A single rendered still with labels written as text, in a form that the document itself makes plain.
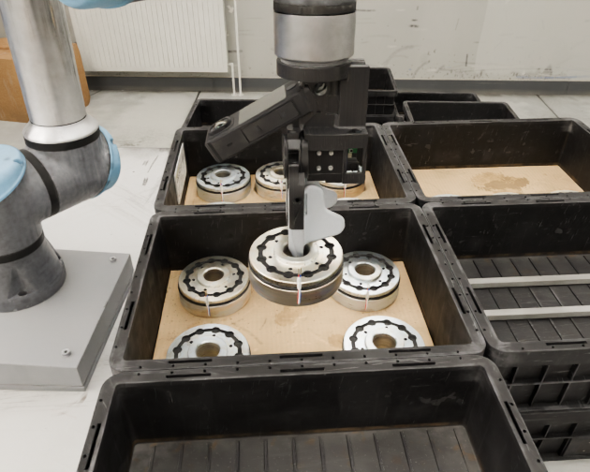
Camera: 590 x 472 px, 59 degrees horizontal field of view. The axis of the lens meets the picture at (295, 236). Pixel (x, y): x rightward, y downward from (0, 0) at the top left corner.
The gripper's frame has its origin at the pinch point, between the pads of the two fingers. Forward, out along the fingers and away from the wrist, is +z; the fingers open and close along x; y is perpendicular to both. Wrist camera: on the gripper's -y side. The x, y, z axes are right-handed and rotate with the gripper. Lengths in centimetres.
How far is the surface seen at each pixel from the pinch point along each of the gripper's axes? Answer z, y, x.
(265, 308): 16.2, -3.4, 8.3
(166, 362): 7.9, -13.5, -10.5
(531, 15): 18, 173, 308
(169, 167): 4.1, -18.9, 32.1
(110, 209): 25, -39, 58
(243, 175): 10.2, -7.2, 41.8
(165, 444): 18.3, -14.6, -12.3
